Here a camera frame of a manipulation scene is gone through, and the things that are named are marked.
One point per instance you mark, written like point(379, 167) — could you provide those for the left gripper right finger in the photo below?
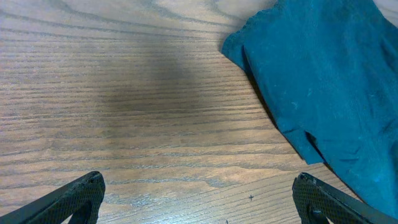
point(319, 203)

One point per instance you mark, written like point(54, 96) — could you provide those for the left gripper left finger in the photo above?
point(78, 201)

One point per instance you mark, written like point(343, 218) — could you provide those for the navy blue shorts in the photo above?
point(327, 70)

